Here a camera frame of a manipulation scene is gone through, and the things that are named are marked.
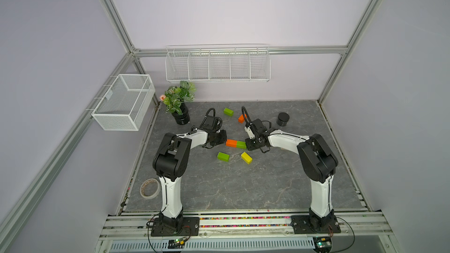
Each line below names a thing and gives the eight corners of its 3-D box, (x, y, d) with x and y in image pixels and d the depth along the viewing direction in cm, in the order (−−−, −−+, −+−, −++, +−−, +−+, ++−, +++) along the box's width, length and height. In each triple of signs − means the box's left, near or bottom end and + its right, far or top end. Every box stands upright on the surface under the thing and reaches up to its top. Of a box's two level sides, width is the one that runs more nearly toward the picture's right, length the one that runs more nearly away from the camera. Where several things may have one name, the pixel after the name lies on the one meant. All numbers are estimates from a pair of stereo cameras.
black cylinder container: (277, 126, 110) (279, 121, 106) (275, 117, 115) (277, 112, 111) (288, 126, 110) (290, 121, 106) (286, 117, 115) (288, 112, 111)
